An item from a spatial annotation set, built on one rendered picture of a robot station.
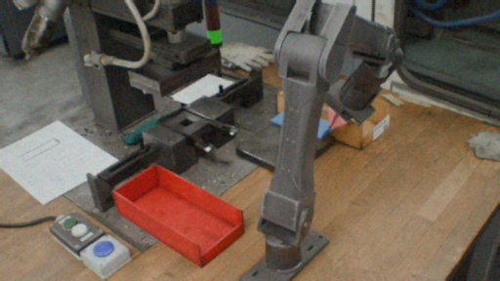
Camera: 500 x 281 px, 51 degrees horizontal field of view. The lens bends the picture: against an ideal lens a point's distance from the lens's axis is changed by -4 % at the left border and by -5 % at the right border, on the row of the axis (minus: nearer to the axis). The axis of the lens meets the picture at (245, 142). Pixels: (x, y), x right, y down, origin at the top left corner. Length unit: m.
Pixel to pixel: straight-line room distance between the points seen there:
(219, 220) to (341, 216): 0.24
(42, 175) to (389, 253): 0.80
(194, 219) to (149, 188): 0.14
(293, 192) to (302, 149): 0.07
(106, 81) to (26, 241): 0.43
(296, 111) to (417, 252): 0.37
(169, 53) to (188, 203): 0.31
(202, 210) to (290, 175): 0.30
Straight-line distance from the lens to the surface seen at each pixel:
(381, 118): 1.36
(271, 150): 1.25
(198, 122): 1.25
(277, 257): 0.95
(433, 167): 1.26
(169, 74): 1.13
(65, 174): 1.33
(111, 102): 1.39
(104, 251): 1.04
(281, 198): 0.90
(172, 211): 1.14
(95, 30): 1.31
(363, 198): 1.15
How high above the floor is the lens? 1.64
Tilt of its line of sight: 34 degrees down
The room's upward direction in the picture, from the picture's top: 5 degrees counter-clockwise
